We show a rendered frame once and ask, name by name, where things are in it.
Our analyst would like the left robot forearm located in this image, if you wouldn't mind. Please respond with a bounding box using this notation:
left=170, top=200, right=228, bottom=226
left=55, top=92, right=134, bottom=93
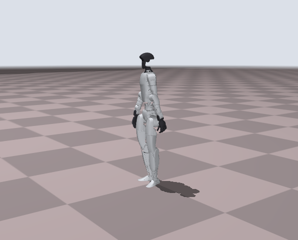
left=152, top=94, right=163, bottom=119

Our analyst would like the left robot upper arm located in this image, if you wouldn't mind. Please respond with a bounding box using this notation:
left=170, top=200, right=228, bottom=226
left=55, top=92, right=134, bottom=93
left=147, top=73, right=158, bottom=102

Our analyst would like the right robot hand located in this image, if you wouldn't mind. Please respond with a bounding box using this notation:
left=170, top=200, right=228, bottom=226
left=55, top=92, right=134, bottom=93
left=132, top=110, right=139, bottom=128

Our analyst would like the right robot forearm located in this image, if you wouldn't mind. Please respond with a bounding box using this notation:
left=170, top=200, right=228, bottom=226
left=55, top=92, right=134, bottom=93
left=134, top=96, right=143, bottom=115

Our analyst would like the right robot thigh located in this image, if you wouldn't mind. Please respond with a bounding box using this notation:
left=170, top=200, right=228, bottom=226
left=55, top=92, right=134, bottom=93
left=136, top=114, right=148, bottom=153

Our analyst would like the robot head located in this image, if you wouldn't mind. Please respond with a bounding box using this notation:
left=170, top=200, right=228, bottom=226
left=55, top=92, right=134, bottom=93
left=139, top=52, right=154, bottom=73

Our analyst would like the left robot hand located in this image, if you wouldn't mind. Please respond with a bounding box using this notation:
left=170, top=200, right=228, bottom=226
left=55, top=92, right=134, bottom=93
left=157, top=115, right=167, bottom=133

